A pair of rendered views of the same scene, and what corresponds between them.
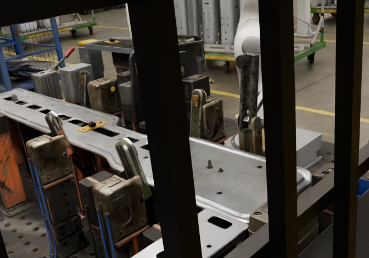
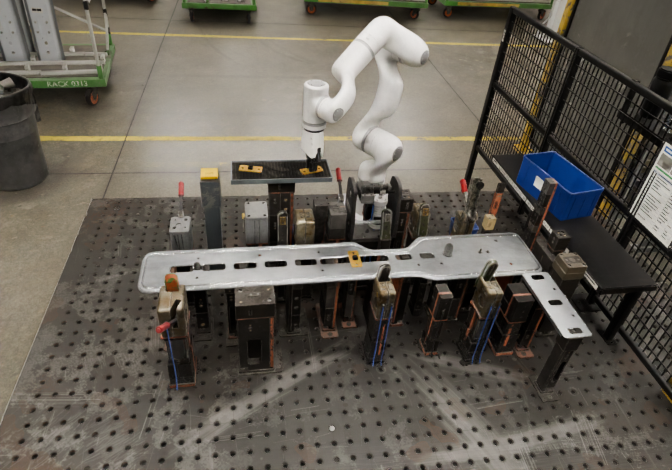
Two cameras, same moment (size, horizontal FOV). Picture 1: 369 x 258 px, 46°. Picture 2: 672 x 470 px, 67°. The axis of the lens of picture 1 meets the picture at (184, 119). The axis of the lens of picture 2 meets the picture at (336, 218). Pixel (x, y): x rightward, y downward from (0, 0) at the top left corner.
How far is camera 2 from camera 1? 1.75 m
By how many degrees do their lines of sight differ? 55
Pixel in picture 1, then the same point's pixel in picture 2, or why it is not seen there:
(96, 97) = (310, 232)
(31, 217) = (299, 358)
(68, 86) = (260, 231)
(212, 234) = (546, 283)
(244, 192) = (517, 258)
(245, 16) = (368, 125)
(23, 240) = (332, 373)
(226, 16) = not seen: outside the picture
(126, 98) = (338, 224)
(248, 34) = (396, 145)
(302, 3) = not seen: outside the picture
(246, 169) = (494, 245)
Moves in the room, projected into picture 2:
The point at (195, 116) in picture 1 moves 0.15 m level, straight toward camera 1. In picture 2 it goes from (424, 222) to (461, 238)
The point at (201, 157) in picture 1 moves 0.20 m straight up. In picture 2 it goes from (464, 248) to (478, 203)
